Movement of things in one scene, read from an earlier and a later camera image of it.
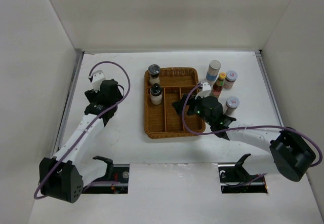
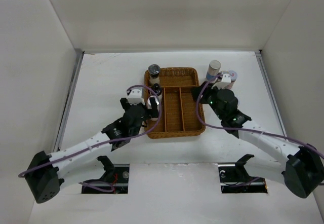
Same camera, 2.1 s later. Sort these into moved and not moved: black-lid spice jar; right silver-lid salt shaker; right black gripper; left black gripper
Moved: left black gripper; right black gripper
Not moved: black-lid spice jar; right silver-lid salt shaker
